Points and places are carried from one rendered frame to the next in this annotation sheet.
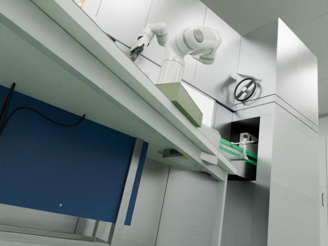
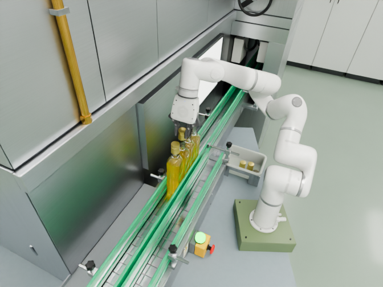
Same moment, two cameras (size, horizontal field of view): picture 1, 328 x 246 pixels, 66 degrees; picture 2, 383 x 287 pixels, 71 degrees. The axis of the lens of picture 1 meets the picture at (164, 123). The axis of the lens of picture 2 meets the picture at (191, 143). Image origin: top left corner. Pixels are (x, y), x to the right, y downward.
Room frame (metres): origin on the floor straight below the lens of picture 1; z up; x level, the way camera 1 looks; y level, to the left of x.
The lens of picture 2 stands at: (0.52, 0.70, 1.84)
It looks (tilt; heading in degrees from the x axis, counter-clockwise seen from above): 40 degrees down; 326
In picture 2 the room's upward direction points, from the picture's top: 4 degrees clockwise
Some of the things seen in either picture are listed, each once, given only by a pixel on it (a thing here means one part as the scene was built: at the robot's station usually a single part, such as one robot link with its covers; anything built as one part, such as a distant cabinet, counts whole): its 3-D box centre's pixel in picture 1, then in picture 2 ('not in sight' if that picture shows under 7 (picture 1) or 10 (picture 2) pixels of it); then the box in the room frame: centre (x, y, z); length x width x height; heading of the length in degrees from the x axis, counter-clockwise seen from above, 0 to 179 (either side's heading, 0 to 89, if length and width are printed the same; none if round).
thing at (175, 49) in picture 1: (178, 51); (278, 184); (0.91, 0.00, 1.05); 0.13 x 0.10 x 0.16; 37
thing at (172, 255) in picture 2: not in sight; (178, 259); (0.89, 0.46, 0.94); 0.07 x 0.04 x 0.13; 34
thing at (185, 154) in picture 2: not in sight; (181, 165); (1.24, 0.25, 0.99); 0.06 x 0.06 x 0.21; 34
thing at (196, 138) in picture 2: not in sight; (191, 151); (1.31, 0.15, 0.99); 0.06 x 0.06 x 0.21; 34
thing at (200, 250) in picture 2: not in sight; (200, 244); (0.97, 0.31, 0.79); 0.07 x 0.07 x 0.07; 34
